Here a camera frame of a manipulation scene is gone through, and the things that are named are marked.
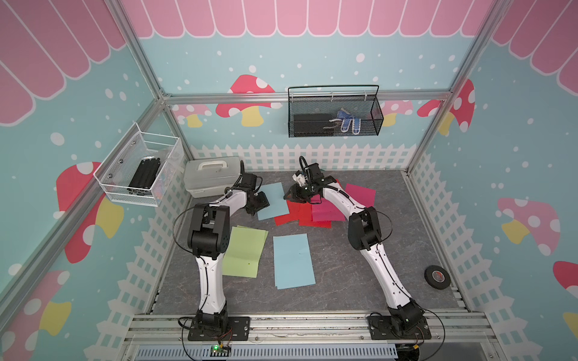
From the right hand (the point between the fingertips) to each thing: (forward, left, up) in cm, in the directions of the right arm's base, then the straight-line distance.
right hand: (286, 197), depth 104 cm
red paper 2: (-9, -9, -4) cm, 13 cm away
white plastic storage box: (+13, +39, +1) cm, 41 cm away
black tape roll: (-36, -58, -6) cm, 68 cm away
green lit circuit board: (-58, +22, -7) cm, 62 cm away
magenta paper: (-17, -16, +13) cm, 27 cm away
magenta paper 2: (+7, -40, -9) cm, 42 cm away
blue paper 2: (-29, -3, -6) cm, 30 cm away
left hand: (-3, +10, -3) cm, 11 cm away
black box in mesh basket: (+13, -12, +30) cm, 35 cm away
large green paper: (-22, +17, -6) cm, 29 cm away
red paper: (-6, -3, -6) cm, 9 cm away
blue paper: (-1, +4, -4) cm, 6 cm away
